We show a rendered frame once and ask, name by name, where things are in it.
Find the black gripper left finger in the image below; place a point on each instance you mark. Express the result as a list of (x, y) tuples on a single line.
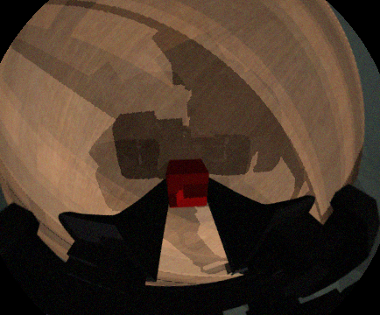
[(137, 230)]

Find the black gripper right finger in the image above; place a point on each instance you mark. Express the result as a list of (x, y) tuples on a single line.
[(243, 223)]

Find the red cube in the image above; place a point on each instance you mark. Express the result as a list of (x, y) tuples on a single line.
[(187, 182)]

